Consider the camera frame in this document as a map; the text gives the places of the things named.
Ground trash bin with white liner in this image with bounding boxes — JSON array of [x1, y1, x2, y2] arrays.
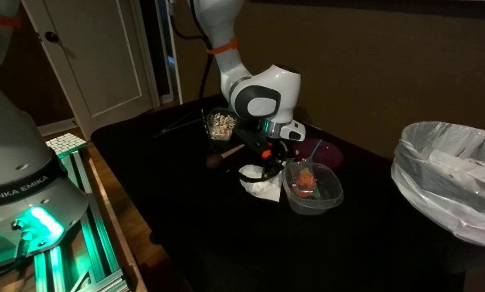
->
[[390, 121, 485, 246]]

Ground metal tongs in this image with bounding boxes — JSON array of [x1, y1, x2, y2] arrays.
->
[[155, 112, 202, 138]]

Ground white paper towel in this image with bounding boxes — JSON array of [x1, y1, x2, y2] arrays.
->
[[238, 164, 282, 203]]

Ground wooden spoon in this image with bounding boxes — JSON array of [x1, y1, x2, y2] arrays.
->
[[205, 144, 244, 167]]

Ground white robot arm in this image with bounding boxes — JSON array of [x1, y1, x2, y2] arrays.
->
[[0, 0, 304, 269]]

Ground white door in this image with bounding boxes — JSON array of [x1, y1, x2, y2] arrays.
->
[[20, 0, 160, 138]]

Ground clear plastic bowl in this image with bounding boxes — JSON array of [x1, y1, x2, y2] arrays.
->
[[282, 160, 343, 216]]

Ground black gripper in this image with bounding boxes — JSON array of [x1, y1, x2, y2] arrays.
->
[[234, 128, 288, 178]]

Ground green lit aluminium frame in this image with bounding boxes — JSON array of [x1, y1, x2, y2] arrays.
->
[[0, 131, 129, 292]]

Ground clear container with food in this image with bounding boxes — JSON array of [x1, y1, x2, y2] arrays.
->
[[205, 108, 236, 141]]

